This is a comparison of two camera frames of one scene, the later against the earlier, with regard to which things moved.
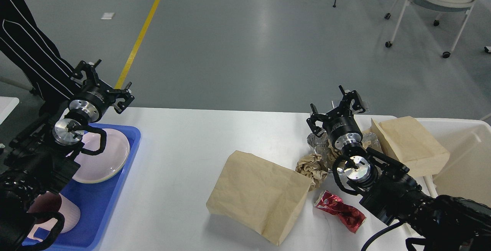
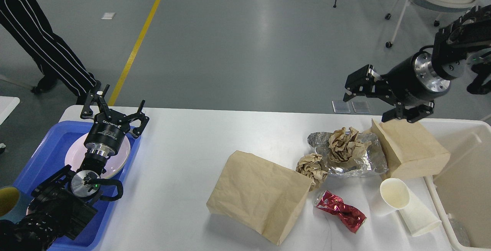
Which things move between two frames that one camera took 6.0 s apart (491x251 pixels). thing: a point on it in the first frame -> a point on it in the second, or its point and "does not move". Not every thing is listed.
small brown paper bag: x=406 y=140 does not move
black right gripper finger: x=357 y=105 -> x=412 y=114
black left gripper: x=94 y=99 -> x=106 y=137
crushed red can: x=351 y=217 does not move
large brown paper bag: x=264 y=197 does not move
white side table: x=7 y=104 does not move
